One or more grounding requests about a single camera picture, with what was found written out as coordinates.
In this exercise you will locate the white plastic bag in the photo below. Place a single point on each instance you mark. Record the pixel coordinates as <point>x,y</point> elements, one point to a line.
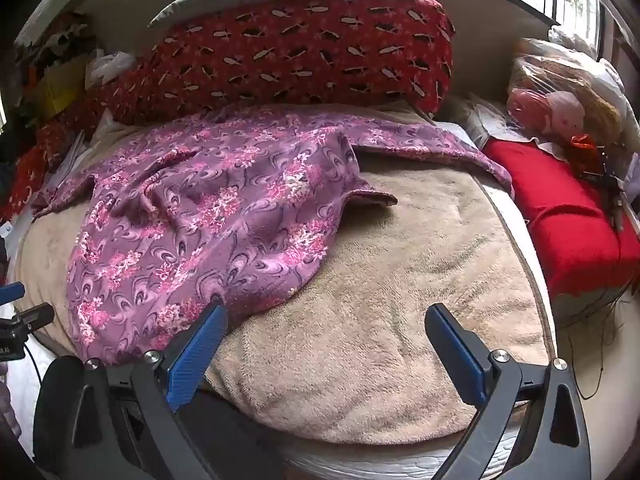
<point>107,67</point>

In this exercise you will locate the beige fleece blanket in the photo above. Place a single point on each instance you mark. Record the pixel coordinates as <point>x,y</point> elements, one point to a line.
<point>400,260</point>

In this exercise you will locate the pink plush toy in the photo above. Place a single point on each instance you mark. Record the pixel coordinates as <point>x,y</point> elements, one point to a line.
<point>562,112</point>

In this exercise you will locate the red shiny wrapper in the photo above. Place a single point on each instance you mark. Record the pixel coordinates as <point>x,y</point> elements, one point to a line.
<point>582,150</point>

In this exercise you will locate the white cloth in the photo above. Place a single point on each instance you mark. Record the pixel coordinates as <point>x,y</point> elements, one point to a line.
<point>80,145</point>

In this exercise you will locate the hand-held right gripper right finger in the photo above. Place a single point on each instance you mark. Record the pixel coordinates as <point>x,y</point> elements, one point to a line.
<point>457,355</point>

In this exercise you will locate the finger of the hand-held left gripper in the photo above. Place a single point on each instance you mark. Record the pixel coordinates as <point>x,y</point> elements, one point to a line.
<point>11,292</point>
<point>36,316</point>

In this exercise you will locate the red patterned blanket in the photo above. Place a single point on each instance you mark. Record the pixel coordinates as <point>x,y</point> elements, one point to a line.
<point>300,50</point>

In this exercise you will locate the clear plastic bag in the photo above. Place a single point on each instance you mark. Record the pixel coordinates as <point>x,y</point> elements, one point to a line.
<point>550,70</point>

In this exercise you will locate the purple floral garment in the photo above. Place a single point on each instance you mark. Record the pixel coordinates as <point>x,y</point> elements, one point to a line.
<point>200,210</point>

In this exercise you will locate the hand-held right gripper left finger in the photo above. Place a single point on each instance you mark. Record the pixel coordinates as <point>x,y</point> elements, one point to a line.
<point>195,355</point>

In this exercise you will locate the red cloth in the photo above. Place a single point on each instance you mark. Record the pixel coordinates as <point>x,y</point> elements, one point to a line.
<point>565,220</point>

